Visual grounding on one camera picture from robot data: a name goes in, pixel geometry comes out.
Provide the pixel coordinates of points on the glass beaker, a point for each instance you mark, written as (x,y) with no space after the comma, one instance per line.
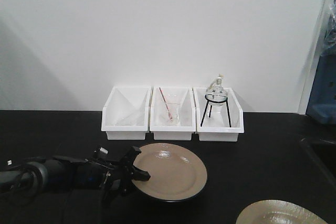
(174,103)

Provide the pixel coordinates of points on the glass flask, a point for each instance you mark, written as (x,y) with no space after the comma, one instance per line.
(215,93)

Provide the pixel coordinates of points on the black tripod stand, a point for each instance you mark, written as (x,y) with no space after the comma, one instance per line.
(228,113)

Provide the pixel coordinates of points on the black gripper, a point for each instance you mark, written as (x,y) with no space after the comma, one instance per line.
(114,178)

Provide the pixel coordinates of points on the grey pegboard drying rack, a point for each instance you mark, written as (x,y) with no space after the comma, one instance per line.
(321,105)

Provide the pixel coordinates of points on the red white stirring rod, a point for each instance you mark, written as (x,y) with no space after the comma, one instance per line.
(166,105)

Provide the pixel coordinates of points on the white bin left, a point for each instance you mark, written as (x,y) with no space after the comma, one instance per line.
(125,114)

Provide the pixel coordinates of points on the white bin right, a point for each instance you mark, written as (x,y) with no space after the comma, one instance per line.
(216,128)

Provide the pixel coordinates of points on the black sink basin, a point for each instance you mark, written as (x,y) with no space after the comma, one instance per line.
(322,153)

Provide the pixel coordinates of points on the beige plate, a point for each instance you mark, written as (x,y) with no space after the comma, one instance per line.
(176,172)
(276,211)

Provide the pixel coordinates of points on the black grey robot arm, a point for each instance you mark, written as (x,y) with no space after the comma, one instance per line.
(22,183)

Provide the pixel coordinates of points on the white bin middle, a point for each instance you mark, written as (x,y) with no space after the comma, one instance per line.
(158,115)

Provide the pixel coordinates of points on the white bin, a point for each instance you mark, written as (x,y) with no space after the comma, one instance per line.
(158,115)
(216,128)
(125,114)

